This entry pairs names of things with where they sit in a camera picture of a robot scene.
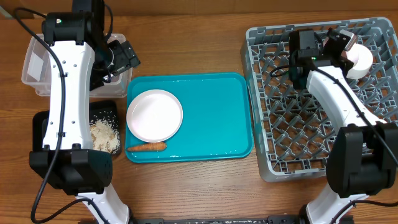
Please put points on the food scraps in bowl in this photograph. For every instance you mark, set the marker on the food scraps in bowl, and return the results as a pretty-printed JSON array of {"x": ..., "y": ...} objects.
[{"x": 105, "y": 137}]

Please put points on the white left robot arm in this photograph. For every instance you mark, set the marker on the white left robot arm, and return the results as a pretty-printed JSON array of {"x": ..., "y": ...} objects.
[{"x": 82, "y": 58}]

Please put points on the white round bowl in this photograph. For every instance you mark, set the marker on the white round bowl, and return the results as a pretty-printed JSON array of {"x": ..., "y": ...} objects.
[{"x": 362, "y": 66}]

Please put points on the pink plate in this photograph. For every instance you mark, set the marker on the pink plate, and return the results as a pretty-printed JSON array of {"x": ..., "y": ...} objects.
[{"x": 154, "y": 116}]

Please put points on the pink bowl with food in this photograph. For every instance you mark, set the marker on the pink bowl with food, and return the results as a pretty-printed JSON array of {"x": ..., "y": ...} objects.
[{"x": 350, "y": 51}]

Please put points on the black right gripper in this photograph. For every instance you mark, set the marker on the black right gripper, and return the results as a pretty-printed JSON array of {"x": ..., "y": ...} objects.
[{"x": 343, "y": 65}]

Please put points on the orange carrot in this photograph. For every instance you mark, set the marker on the orange carrot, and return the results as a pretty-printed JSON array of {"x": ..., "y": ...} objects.
[{"x": 154, "y": 146}]

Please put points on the grey dishwasher rack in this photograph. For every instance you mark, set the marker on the grey dishwasher rack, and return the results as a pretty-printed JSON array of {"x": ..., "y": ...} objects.
[{"x": 292, "y": 133}]

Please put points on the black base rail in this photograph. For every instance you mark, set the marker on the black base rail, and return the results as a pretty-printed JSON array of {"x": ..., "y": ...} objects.
[{"x": 278, "y": 219}]

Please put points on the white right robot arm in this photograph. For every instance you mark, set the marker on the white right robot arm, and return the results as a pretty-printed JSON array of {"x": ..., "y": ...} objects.
[{"x": 363, "y": 160}]

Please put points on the clear plastic bin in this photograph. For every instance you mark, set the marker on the clear plastic bin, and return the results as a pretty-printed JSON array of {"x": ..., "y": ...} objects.
[{"x": 36, "y": 73}]

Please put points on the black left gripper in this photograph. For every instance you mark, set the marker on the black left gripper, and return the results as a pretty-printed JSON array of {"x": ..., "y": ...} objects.
[{"x": 127, "y": 59}]

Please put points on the teal plastic tray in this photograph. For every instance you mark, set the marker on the teal plastic tray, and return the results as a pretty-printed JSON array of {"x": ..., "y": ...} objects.
[{"x": 216, "y": 120}]

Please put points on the black tray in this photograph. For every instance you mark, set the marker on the black tray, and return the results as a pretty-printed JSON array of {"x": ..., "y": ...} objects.
[{"x": 100, "y": 110}]

